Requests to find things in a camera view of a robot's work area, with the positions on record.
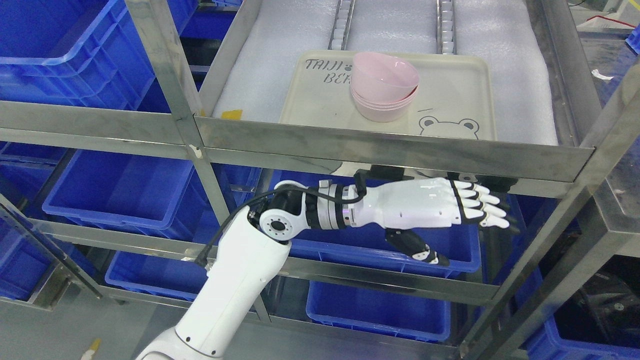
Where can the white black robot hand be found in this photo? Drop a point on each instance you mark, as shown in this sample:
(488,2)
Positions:
(426,203)

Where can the pink plastic bowl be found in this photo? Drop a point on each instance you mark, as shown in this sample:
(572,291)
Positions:
(382,78)

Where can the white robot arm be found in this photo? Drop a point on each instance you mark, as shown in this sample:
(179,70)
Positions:
(253,245)

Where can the stack of pink bowls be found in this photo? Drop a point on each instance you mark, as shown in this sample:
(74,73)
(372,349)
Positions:
(383,113)

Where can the cream bear tray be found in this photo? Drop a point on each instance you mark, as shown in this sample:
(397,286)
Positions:
(430,95)

